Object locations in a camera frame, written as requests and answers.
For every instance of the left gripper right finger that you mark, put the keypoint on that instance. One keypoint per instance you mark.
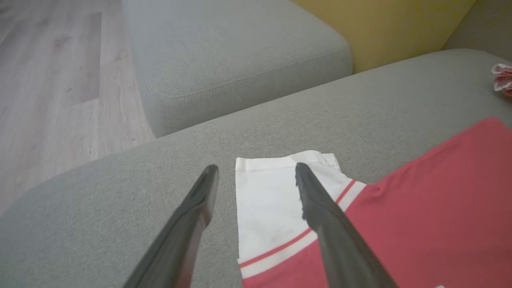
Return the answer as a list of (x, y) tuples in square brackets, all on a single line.
[(340, 240)]

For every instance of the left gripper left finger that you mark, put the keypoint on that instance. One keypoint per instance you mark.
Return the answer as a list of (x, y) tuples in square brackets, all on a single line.
[(180, 240)]

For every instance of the red jersey with white sleeves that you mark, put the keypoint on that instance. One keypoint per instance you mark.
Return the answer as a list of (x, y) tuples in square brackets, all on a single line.
[(432, 208)]

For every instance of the red shorts with white stripe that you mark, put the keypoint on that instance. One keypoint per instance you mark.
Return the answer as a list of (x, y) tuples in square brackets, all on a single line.
[(503, 80)]

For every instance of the small grey sofa seat cushion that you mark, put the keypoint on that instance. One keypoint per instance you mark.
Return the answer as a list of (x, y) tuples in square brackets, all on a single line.
[(232, 56)]

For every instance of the yellow sofa backrest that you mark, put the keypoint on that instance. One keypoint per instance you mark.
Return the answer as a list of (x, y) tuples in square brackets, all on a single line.
[(388, 28)]

